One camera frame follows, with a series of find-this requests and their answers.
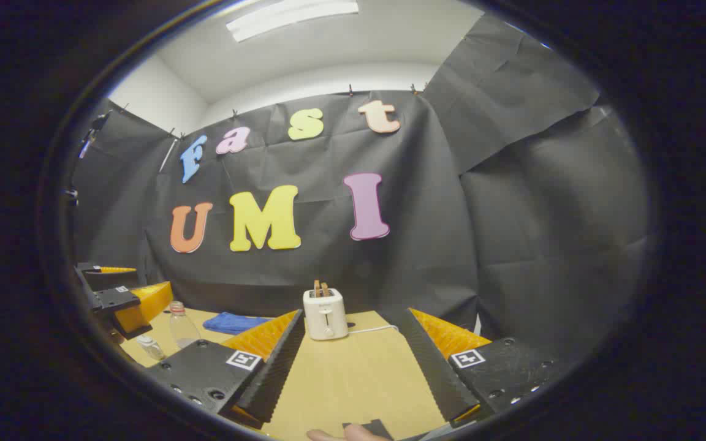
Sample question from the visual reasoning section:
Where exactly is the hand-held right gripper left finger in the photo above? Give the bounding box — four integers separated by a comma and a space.
143, 309, 306, 429

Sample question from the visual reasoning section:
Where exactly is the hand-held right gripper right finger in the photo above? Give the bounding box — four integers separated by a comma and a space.
397, 308, 568, 429

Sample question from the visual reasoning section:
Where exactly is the clear plastic water bottle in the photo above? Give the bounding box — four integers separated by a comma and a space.
169, 301, 201, 349

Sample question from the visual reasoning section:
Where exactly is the white floral teacup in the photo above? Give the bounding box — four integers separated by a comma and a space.
137, 334, 167, 361

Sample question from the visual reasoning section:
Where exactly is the blue towel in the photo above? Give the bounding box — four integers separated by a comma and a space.
203, 311, 271, 336

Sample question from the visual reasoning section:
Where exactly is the white toaster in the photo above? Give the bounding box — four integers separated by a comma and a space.
303, 288, 349, 341

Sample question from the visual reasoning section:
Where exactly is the white stick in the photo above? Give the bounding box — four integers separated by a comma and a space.
159, 138, 180, 174

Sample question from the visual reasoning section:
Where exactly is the ceiling light panel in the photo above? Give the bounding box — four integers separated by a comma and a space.
226, 0, 360, 43

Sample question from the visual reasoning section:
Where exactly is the white toaster cable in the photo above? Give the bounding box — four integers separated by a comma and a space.
347, 324, 400, 336

